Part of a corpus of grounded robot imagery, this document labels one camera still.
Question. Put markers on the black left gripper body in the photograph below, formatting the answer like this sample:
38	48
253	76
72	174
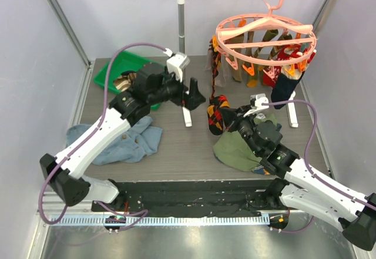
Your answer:
177	95

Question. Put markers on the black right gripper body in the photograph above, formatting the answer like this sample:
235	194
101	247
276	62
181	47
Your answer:
235	120

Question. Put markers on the black colourful argyle sock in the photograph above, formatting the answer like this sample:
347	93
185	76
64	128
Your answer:
215	120

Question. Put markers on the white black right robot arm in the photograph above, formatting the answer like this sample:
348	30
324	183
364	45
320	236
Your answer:
300	186

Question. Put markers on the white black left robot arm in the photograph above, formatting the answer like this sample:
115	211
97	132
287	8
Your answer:
154	84

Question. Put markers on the pink round clip hanger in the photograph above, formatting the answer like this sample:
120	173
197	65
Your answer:
241	38

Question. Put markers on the green crumpled garment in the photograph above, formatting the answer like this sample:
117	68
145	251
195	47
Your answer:
233	151

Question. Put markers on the beige grey sock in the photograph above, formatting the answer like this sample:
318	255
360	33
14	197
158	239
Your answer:
220	81

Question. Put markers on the light blue denim shirt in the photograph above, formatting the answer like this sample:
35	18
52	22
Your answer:
132	146

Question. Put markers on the green plastic tray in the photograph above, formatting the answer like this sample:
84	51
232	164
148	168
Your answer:
125	61

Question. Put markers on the navy cream cuff sock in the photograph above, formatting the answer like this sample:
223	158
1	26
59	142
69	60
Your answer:
284	87

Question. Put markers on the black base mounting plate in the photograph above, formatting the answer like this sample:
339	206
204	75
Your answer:
197	199

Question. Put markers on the red white sock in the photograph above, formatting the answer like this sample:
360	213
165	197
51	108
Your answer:
271	73

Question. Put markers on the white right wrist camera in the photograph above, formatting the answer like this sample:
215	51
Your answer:
258	103

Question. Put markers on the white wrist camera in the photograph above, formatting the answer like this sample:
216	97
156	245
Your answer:
258	103
176	63

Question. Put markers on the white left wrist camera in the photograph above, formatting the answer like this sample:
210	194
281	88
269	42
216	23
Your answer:
176	63

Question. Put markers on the white slotted cable duct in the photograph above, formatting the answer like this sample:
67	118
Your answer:
112	221

